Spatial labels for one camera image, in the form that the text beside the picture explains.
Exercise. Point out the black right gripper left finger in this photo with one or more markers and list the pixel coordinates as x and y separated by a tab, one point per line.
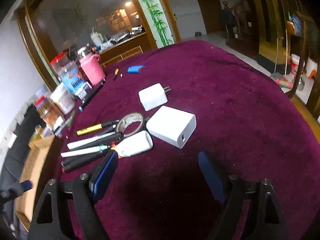
51	218

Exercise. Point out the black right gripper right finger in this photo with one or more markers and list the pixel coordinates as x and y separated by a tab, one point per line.
264	219

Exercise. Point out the black marker red cap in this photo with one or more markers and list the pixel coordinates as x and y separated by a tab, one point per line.
81	161

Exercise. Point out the white pen teal band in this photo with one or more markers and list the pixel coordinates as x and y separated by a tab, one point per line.
85	151

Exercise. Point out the white glue bottle orange tip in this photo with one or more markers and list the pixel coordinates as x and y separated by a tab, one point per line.
135	144

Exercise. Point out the black tape roll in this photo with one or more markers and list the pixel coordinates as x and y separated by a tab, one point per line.
131	124

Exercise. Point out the large white power adapter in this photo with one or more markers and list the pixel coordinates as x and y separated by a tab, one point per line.
172	125

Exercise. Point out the white marker pen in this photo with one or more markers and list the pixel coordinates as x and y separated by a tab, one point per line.
75	144

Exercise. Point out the black marker grey cap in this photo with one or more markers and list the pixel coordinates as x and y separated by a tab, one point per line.
102	141

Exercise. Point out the cardboard tray box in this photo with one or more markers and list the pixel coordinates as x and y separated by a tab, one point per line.
38	168

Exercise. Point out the yellow black pen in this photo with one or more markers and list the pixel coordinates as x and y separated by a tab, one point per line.
96	127

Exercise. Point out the green marker pen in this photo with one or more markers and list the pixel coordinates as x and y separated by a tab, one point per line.
69	121

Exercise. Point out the brown snack jar red lid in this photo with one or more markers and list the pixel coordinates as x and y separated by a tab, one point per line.
49	112

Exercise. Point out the clear plastic jar white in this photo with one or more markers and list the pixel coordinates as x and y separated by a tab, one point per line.
63	99

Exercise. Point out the long black flashlight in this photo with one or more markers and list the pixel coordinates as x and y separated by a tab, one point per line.
90	96

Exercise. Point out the blue printed box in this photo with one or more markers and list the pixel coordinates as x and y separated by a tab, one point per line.
74	81

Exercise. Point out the maroon velvet tablecloth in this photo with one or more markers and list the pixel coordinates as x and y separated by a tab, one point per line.
244	122

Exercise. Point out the small white plug charger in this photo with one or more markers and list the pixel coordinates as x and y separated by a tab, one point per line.
153	96

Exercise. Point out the small yellow black screwdriver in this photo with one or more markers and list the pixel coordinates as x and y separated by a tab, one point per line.
116	74

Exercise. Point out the clear jar red lid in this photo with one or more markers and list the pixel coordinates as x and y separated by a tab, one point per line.
59	62

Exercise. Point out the blue battery pack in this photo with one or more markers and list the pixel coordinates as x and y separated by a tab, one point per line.
135	69

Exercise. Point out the wooden cabinet counter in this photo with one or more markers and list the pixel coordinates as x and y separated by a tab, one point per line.
126	49

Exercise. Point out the white red bucket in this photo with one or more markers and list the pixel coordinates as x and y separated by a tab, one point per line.
294	64

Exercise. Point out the bamboo painted panel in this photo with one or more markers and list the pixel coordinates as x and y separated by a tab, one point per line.
157	21

